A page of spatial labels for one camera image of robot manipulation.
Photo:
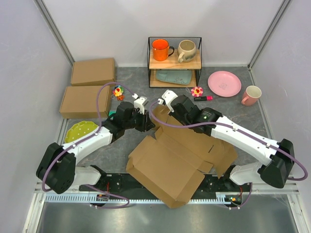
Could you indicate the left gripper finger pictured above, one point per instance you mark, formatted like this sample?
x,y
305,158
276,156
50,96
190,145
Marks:
x,y
146,115
148,124

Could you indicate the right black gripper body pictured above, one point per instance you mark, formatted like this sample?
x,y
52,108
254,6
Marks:
x,y
188,122

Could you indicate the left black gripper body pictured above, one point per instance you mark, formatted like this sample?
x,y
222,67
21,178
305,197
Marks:
x,y
136,121

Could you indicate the cardboard box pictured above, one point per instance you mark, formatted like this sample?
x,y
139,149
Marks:
x,y
82,101
173,163
93,72

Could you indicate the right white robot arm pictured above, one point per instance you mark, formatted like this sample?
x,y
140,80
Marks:
x,y
272,166

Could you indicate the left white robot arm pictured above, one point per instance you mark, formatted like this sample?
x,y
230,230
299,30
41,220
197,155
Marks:
x,y
57,168

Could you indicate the teal small sponge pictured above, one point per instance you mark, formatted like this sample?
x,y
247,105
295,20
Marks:
x,y
111,112

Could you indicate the pink black highlighter marker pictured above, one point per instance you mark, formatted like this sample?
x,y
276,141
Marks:
x,y
203,98

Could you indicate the teal rectangular dish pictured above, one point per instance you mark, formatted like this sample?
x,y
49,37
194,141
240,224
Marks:
x,y
182,77

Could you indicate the green dotted plate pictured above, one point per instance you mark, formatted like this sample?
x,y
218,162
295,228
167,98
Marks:
x,y
79,130

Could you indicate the pink round plate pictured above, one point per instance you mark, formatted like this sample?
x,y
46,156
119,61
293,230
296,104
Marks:
x,y
224,84

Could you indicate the beige ceramic mug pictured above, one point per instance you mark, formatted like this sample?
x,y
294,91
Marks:
x,y
186,51

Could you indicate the orange enamel mug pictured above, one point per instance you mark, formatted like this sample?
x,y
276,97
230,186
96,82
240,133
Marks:
x,y
161,49

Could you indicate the pink mug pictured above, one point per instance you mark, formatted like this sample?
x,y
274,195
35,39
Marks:
x,y
251,95

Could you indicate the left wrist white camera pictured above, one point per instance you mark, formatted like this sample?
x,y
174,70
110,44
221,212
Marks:
x,y
139,103

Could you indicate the wrist white camera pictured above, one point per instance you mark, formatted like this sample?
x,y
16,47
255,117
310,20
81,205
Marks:
x,y
139,103
167,98

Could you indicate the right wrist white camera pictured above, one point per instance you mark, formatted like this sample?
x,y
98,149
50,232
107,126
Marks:
x,y
167,98

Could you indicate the pink flower plush keychain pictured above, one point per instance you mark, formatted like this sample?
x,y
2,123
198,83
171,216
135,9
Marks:
x,y
195,91

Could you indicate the rainbow flower plush keychain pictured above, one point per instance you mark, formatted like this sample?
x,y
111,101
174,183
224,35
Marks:
x,y
118,93

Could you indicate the black wire wooden shelf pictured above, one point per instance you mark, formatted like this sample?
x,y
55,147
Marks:
x,y
171,63

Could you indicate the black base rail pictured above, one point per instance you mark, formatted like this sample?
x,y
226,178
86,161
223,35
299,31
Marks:
x,y
123,184

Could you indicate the grey slotted cable duct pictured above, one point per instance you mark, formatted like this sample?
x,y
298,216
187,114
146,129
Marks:
x,y
97,199

